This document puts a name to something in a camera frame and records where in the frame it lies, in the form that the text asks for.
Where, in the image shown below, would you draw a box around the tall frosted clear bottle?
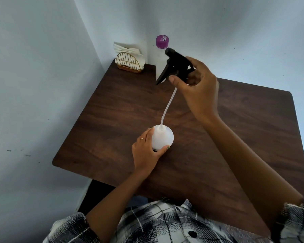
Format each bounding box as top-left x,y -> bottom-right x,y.
155,47 -> 169,83

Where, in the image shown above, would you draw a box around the person's left forearm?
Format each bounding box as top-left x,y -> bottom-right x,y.
85,169 -> 152,243

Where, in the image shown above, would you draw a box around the person's right hand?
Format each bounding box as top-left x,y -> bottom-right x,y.
168,56 -> 220,123

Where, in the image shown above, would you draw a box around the person's left hand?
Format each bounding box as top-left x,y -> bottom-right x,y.
131,127 -> 171,175

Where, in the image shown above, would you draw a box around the purple bottle cap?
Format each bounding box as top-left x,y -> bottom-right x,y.
156,35 -> 170,49

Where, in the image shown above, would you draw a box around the person's right forearm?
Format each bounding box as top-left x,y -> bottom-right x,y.
200,115 -> 304,231

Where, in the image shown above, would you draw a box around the dark wooden table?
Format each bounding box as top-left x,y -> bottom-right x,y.
52,60 -> 304,238

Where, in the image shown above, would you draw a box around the white paper napkins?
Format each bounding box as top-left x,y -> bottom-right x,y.
113,42 -> 145,70

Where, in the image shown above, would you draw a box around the gold wire napkin holder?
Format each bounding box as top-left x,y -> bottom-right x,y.
116,52 -> 142,74

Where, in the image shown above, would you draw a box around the white spray bottle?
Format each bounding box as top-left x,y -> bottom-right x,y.
151,125 -> 175,153

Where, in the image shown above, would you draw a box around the black white plaid shirt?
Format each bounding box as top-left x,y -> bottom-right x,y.
43,196 -> 304,243

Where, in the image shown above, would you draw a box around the black spray trigger head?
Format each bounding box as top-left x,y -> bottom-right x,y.
156,47 -> 196,131

